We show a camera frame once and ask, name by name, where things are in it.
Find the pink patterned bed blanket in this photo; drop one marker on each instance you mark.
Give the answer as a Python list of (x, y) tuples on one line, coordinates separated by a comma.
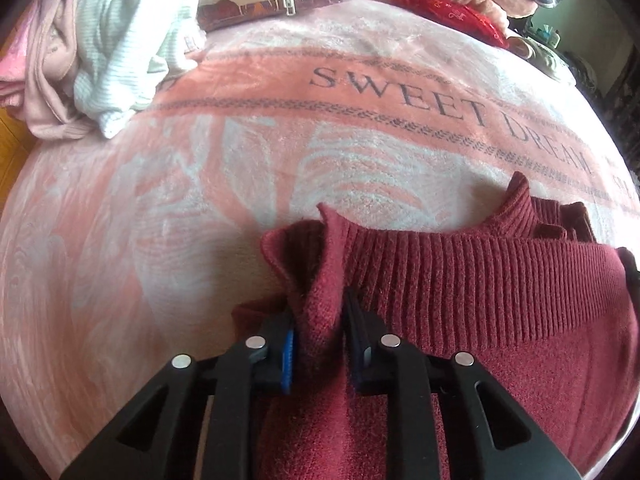
[(116, 255)]

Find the red shiny fabric bag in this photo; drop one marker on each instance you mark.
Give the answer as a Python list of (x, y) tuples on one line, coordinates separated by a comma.
[(459, 17)]

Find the pink garment on pile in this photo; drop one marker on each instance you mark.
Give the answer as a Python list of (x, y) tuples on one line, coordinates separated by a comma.
[(38, 72)]

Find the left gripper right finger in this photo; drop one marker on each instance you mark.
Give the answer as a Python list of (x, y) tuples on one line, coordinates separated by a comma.
[(444, 411)]

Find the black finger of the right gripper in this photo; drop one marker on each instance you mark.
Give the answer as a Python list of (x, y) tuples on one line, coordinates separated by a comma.
[(631, 272)]

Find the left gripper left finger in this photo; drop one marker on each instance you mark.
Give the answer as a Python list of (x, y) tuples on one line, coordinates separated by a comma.
[(192, 419)]

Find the dark red knit sweater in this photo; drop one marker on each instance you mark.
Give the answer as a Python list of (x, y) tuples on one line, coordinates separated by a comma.
[(529, 292)]

